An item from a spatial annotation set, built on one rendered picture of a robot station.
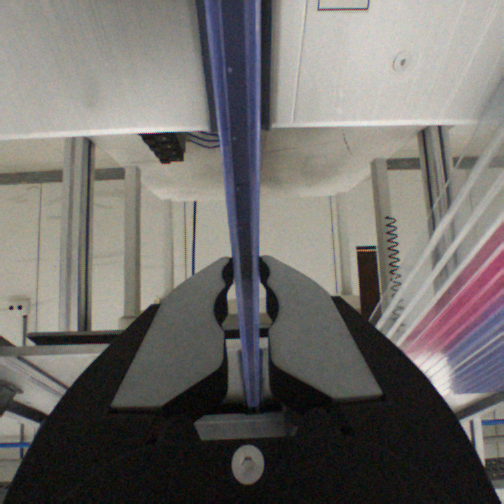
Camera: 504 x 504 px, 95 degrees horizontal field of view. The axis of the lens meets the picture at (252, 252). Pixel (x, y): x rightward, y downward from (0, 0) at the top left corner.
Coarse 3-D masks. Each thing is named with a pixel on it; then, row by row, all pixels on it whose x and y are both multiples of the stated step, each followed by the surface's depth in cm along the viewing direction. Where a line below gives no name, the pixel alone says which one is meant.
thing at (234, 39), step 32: (224, 0) 6; (256, 0) 6; (224, 32) 6; (256, 32) 6; (224, 64) 7; (256, 64) 7; (224, 96) 7; (256, 96) 7; (224, 128) 8; (256, 128) 8; (224, 160) 8; (256, 160) 8; (256, 192) 9; (256, 224) 10; (256, 256) 12; (256, 288) 13; (256, 320) 16; (256, 352) 19; (256, 384) 24
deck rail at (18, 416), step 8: (0, 336) 28; (0, 344) 28; (8, 344) 28; (8, 408) 28; (16, 408) 29; (24, 408) 30; (32, 408) 31; (8, 416) 29; (16, 416) 29; (24, 416) 30; (32, 416) 31; (40, 416) 32; (32, 424) 32
